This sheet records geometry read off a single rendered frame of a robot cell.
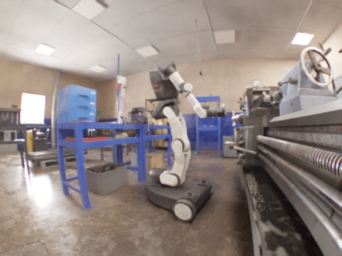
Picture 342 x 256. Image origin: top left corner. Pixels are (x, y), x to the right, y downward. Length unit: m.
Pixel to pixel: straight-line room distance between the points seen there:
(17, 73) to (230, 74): 8.17
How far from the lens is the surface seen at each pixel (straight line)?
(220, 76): 5.56
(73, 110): 1.60
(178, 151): 1.34
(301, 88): 0.86
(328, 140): 0.44
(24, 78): 6.89
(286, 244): 0.59
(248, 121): 1.13
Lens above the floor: 0.78
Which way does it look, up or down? 1 degrees up
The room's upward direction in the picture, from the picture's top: straight up
